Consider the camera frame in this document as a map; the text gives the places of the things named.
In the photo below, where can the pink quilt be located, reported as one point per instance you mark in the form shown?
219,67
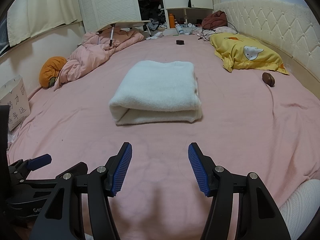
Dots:
87,55

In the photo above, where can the white plastic bottle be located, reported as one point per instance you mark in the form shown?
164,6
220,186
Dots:
179,30

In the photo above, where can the dark red bag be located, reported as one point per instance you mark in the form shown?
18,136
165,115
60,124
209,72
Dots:
215,20

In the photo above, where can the cream tufted headboard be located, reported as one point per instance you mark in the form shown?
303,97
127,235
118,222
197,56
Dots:
275,22

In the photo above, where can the orange pumpkin plush pillow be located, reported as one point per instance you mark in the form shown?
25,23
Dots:
50,70

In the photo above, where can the yellow pillow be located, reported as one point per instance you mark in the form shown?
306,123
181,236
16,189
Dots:
237,55

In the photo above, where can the cream curtain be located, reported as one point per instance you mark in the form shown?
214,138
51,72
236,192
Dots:
37,5

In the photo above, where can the orange bottle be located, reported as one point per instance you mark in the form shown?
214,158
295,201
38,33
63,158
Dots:
171,21

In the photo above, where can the white crumpled cloth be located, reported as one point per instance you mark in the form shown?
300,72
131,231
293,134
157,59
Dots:
153,35

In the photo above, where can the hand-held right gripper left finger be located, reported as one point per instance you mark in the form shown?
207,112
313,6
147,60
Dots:
122,170

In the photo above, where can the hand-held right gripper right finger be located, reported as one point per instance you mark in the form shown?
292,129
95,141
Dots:
197,172

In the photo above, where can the pink bed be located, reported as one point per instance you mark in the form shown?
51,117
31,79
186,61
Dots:
237,135

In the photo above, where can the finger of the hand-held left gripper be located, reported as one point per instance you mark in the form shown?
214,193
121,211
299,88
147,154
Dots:
40,160
75,169

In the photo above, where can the folding lap table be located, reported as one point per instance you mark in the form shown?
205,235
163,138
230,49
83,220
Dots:
125,23

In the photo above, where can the white printed paper bag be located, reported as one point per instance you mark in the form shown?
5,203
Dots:
15,105

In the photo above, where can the white towel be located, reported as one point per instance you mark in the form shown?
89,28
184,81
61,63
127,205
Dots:
157,87

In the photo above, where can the small black box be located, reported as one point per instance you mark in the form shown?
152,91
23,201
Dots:
180,42

